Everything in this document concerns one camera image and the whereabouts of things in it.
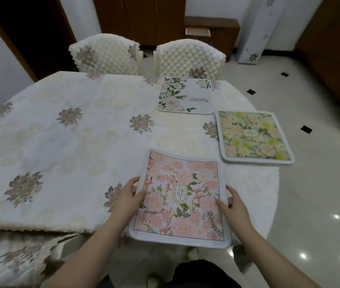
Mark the yellow green floral placemat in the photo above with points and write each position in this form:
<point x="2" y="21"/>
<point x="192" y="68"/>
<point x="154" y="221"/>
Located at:
<point x="254" y="137"/>

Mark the quilted chair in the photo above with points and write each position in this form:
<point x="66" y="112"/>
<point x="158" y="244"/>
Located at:
<point x="188" y="56"/>
<point x="107" y="53"/>
<point x="13" y="254"/>

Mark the low brown wooden cabinet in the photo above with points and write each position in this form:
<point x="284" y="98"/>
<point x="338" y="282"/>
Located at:
<point x="224" y="29"/>

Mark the dark brown wooden furniture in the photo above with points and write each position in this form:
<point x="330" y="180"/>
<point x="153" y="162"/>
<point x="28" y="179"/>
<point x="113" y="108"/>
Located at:
<point x="332" y="50"/>

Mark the white floral water dispenser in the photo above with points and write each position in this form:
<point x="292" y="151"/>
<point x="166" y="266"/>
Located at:
<point x="260" y="26"/>

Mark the pink floral placemat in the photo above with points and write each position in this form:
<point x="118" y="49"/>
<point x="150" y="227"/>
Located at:
<point x="170" y="206"/>

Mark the brown wooden door frame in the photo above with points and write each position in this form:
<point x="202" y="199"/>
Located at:
<point x="4" y="38"/>

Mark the person's right hand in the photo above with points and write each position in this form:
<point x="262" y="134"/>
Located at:
<point x="237" y="212"/>

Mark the person's left hand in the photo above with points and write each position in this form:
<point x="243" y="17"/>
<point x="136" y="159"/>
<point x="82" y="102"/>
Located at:
<point x="128" y="203"/>

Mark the tall brown wooden cupboard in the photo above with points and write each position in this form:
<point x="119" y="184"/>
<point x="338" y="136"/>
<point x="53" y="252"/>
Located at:
<point x="140" y="17"/>

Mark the person's right forearm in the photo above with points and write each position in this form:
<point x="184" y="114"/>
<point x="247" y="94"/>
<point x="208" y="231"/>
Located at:
<point x="272" y="260"/>

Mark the person's black trousers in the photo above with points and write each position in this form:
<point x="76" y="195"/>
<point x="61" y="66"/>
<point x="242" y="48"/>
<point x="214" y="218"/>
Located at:
<point x="200" y="275"/>

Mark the dark wooden door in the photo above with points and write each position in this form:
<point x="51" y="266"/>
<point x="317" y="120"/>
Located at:
<point x="31" y="32"/>

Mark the person's left forearm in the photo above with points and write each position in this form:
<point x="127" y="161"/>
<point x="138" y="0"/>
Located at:
<point x="83" y="257"/>

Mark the table with cream tablecloth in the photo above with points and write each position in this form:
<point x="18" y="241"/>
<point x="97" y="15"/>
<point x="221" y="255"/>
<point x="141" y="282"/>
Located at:
<point x="98" y="95"/>

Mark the cloth-covered dining table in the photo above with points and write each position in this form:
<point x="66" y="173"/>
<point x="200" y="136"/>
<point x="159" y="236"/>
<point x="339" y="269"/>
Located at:
<point x="68" y="146"/>

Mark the white green-leaf floral placemat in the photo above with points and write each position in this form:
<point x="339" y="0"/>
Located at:
<point x="194" y="89"/>

